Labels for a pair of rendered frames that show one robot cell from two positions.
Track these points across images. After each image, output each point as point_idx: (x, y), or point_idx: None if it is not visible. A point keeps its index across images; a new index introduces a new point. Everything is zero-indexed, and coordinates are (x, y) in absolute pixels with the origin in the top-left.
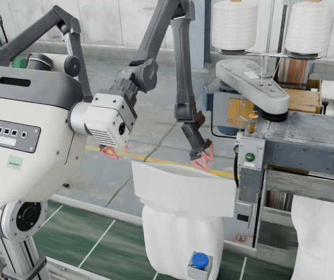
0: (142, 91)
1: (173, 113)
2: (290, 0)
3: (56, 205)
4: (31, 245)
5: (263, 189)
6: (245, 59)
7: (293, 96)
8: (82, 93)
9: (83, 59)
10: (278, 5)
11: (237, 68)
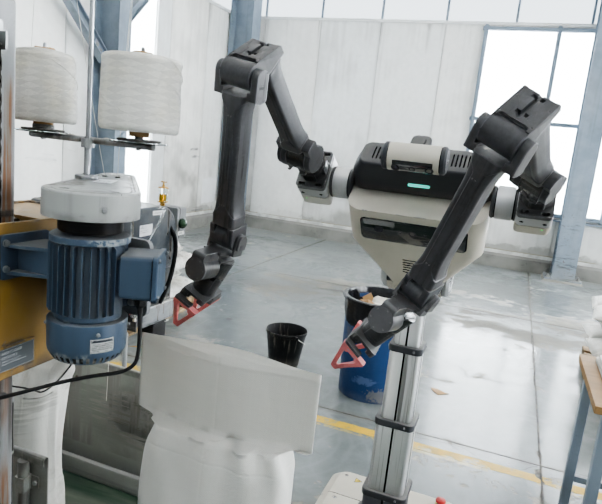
0: (292, 166)
1: (246, 241)
2: (15, 42)
3: None
4: None
5: (11, 475)
6: (52, 188)
7: (33, 209)
8: (354, 166)
9: (450, 203)
10: None
11: (108, 186)
